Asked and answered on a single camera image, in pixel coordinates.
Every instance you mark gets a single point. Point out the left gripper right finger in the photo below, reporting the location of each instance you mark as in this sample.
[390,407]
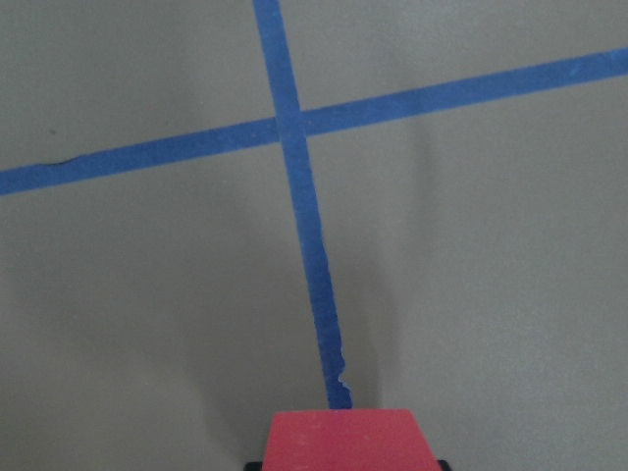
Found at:
[442,465]

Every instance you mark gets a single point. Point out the red block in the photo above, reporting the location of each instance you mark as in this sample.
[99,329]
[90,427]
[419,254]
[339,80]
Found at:
[347,439]

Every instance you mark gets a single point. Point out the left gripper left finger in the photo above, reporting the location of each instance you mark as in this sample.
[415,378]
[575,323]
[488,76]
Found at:
[253,466]

